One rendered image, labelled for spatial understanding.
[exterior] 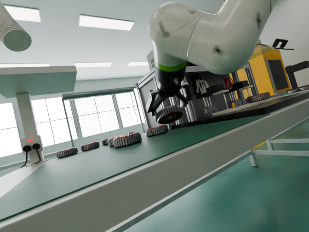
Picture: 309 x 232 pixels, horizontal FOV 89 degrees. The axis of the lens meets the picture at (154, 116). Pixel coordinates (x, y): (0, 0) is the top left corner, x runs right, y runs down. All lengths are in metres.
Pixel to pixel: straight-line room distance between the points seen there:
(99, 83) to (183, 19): 7.15
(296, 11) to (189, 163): 6.35
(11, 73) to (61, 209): 0.80
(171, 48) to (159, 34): 0.04
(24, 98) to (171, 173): 1.06
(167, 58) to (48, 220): 0.36
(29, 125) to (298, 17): 6.42
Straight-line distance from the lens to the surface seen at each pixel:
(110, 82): 7.59
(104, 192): 0.21
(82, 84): 7.33
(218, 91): 0.87
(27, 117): 1.17
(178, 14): 0.38
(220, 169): 1.81
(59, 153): 1.05
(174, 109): 0.62
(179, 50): 0.37
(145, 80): 1.03
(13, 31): 1.43
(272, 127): 0.50
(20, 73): 0.95
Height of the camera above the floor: 0.80
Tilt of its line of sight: 3 degrees up
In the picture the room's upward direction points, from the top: 14 degrees counter-clockwise
